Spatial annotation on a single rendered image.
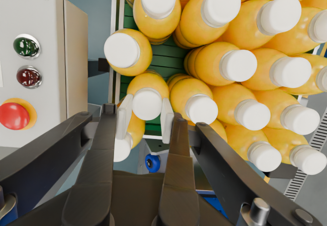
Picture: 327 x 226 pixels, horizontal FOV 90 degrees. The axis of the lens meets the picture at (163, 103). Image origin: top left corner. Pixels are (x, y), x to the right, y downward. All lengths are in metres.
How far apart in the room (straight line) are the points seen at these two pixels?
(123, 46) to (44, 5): 0.10
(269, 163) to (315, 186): 2.17
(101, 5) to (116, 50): 1.21
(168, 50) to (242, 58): 0.22
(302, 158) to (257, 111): 0.12
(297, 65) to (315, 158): 0.15
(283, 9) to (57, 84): 0.29
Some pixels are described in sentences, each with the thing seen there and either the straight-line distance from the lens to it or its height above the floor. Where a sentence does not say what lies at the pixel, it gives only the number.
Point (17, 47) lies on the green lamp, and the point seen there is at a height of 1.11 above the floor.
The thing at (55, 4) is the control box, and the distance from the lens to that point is 0.25.
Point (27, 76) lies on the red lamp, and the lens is 0.25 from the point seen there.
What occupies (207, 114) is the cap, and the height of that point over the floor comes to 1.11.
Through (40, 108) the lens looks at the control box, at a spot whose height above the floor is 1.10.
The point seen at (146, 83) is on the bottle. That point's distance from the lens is 0.24.
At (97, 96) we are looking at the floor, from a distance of 1.41.
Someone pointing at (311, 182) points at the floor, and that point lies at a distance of 2.39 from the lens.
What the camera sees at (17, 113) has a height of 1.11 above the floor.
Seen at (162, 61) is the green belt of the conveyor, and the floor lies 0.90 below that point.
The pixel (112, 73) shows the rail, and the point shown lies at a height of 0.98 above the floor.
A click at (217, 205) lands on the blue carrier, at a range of 0.44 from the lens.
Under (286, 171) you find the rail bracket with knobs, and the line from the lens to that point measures 0.50.
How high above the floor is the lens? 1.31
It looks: 75 degrees down
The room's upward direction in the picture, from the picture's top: 166 degrees clockwise
